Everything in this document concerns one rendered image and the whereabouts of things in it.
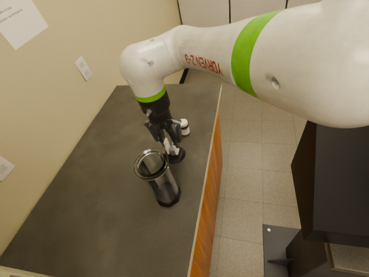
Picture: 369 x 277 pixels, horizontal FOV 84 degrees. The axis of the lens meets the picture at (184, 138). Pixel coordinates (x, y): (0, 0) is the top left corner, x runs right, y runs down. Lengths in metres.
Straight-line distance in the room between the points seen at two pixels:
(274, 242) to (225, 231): 0.34
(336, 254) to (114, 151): 0.91
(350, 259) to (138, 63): 0.77
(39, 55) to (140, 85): 0.67
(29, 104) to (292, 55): 1.01
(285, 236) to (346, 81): 1.58
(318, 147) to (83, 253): 0.81
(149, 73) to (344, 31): 0.41
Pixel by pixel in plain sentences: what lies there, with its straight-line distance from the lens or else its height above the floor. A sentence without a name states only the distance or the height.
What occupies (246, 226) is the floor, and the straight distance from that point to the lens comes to 1.73.
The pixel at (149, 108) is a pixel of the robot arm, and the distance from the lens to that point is 0.60.
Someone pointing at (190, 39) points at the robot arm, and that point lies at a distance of 0.48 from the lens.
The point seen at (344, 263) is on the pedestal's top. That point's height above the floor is 0.94.
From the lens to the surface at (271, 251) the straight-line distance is 1.70.
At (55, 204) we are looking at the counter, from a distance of 1.05.
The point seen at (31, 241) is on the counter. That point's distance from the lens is 1.04.
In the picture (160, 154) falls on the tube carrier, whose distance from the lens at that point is 0.65.
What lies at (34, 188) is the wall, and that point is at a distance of 1.13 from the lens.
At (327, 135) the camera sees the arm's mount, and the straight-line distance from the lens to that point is 0.63.
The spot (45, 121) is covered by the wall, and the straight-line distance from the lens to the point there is 1.13.
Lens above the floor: 1.66
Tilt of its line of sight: 48 degrees down
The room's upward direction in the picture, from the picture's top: 16 degrees counter-clockwise
